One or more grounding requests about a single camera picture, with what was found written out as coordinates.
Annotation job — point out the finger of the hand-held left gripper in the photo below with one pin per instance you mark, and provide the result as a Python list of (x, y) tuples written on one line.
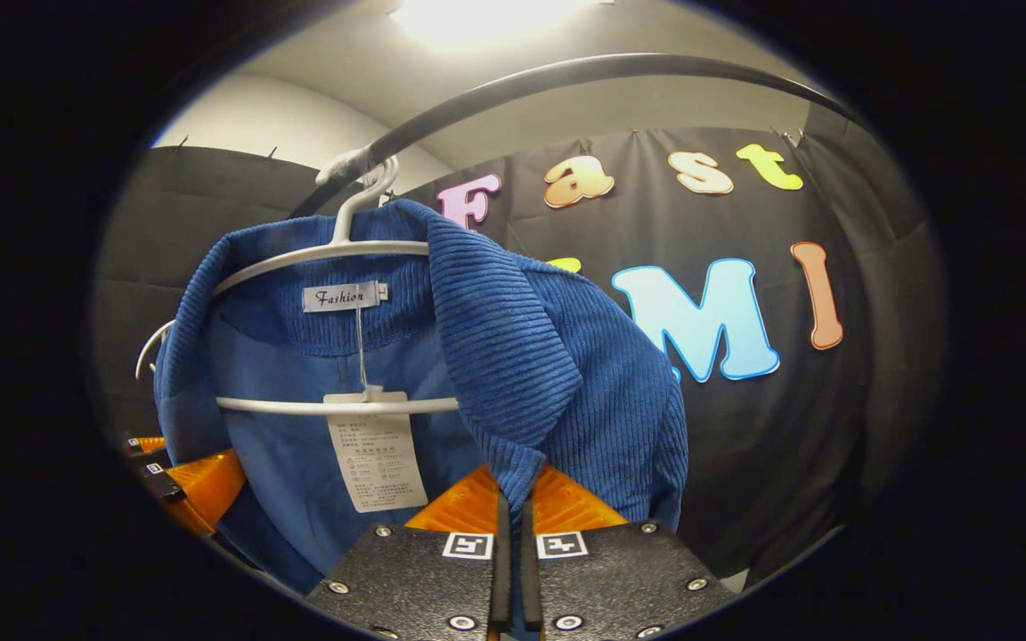
[(143, 442), (206, 485)]

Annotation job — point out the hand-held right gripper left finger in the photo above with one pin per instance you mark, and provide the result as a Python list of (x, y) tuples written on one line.
[(424, 579)]

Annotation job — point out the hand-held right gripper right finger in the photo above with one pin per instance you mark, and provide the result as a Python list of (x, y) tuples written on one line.
[(620, 579)]

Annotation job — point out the white plastic clothes hanger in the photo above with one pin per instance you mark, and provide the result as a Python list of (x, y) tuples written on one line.
[(299, 404)]

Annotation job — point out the black metal clothes rack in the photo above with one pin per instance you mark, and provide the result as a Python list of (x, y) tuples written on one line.
[(566, 71)]

